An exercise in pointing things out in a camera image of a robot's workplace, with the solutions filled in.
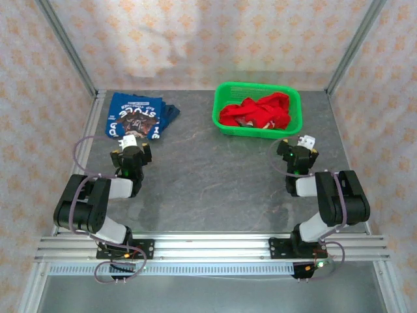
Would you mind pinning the blue printed t-shirt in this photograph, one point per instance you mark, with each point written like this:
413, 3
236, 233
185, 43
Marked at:
130, 111

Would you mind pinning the patterned fabric backdrop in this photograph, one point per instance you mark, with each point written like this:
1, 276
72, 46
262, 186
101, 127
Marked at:
208, 39

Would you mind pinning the aluminium frame post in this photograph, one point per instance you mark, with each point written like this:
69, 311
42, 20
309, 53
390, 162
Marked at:
353, 49
70, 49

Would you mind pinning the red t-shirt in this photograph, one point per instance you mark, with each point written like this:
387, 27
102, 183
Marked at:
254, 107

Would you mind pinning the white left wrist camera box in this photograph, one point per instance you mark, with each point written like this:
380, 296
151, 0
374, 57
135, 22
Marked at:
128, 141

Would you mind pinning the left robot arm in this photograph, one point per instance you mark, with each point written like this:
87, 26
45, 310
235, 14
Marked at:
91, 208

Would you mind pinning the grey metal lower shelf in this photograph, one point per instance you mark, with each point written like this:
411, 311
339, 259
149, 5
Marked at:
208, 296

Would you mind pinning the green plastic basket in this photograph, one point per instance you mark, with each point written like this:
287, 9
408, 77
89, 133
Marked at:
247, 89

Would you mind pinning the aluminium table side rail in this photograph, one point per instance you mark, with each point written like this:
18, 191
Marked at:
335, 124
94, 111

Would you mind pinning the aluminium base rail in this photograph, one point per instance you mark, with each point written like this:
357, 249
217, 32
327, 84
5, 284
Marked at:
211, 249

